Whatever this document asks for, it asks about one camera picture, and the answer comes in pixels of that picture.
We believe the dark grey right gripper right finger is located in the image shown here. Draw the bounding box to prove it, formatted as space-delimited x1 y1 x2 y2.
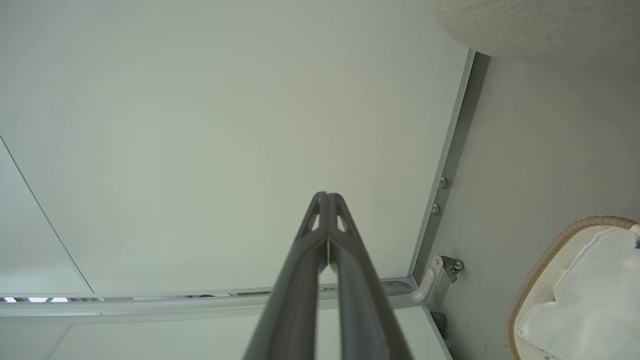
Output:
326 192 414 360

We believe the white laundry basket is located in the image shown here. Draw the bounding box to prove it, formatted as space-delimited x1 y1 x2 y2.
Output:
506 215 640 360

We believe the aluminium wall frame rail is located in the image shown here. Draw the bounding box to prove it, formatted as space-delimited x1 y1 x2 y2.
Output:
407 49 492 284

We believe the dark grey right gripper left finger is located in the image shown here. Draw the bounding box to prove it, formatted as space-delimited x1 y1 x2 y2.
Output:
242 191 331 360

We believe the black metal bracket clamp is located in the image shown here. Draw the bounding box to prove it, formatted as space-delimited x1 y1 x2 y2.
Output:
441 256 465 284

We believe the beige fabric sofa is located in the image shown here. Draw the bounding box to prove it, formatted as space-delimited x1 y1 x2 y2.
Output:
431 0 640 66

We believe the white cloth basket liner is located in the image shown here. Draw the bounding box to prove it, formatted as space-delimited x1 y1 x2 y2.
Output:
516 226 640 360

